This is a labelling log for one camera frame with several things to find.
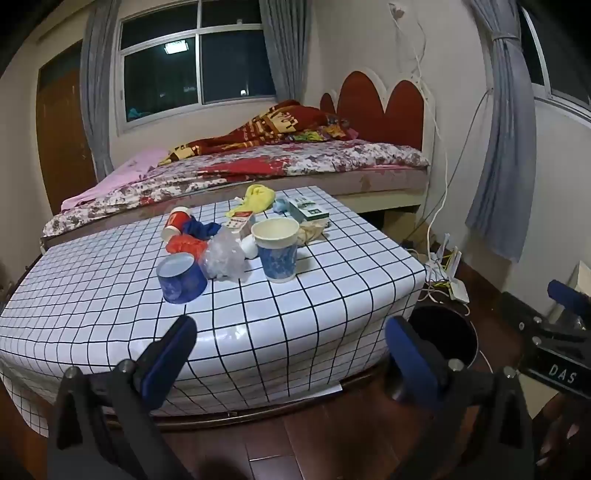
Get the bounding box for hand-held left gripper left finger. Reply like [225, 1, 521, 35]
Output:
[46, 315, 199, 480]

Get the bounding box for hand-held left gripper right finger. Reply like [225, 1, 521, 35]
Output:
[385, 315, 542, 480]

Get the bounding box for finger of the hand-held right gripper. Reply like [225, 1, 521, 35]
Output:
[547, 279, 591, 324]
[501, 292, 556, 334]

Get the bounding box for black bin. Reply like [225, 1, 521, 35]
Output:
[407, 304, 479, 371]

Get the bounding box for blue paper cup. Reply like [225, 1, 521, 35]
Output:
[250, 218, 301, 283]
[156, 252, 208, 305]

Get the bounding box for clear plastic bag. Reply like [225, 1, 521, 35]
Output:
[198, 228, 250, 281]

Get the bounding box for orange cloth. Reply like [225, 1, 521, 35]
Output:
[166, 234, 210, 265]

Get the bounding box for blue cloth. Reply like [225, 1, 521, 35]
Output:
[182, 218, 223, 241]

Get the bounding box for red paper cup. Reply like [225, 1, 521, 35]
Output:
[161, 207, 193, 242]

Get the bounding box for white carton red label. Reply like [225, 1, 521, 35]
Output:
[225, 210, 257, 241]

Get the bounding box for beige paper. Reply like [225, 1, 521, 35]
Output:
[295, 220, 332, 245]

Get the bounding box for yellow cloth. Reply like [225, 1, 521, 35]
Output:
[226, 185, 277, 218]

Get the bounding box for green white carton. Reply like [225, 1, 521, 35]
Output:
[281, 194, 331, 222]

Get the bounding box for person's right hand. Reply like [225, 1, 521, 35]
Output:
[538, 401, 588, 468]

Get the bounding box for white cabinet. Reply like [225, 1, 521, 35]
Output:
[574, 260, 591, 297]

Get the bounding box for white checkered tablecloth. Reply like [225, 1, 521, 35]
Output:
[0, 185, 428, 437]

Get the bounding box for white router with antennas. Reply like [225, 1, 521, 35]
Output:
[425, 233, 463, 283]

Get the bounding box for tied grey curtain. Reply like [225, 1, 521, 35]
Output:
[464, 0, 539, 265]

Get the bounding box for pink sheet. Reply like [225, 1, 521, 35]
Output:
[61, 148, 168, 213]

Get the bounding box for bed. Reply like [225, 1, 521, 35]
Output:
[41, 138, 432, 252]

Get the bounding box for floral bedsheet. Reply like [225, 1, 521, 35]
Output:
[41, 140, 431, 238]

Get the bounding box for side window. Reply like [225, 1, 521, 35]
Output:
[517, 4, 591, 121]

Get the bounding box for wooden door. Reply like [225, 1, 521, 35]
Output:
[36, 39, 100, 216]

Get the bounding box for red printed blanket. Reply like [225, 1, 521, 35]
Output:
[158, 100, 338, 168]

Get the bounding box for colourful printed pillow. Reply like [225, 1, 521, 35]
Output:
[291, 113, 358, 143]

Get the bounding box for red white headboard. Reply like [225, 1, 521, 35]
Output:
[320, 68, 437, 158]

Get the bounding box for large sliding window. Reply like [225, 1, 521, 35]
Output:
[115, 0, 279, 136]

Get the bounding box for black cable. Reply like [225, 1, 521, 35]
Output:
[406, 90, 491, 243]

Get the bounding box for white cable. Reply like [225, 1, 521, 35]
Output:
[390, 2, 451, 259]

